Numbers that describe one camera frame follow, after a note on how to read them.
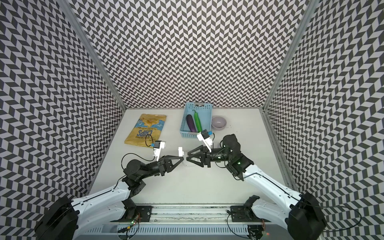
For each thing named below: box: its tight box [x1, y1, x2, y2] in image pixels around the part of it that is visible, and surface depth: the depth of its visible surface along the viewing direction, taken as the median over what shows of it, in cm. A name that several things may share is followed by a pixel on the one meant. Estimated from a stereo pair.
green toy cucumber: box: [192, 109, 202, 133], surface depth 110 cm
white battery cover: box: [178, 146, 183, 157], surface depth 65 cm
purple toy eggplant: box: [186, 114, 197, 133], surface depth 110 cm
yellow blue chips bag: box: [124, 113, 167, 149], surface depth 107 cm
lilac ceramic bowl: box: [211, 115, 227, 131], surface depth 107 cm
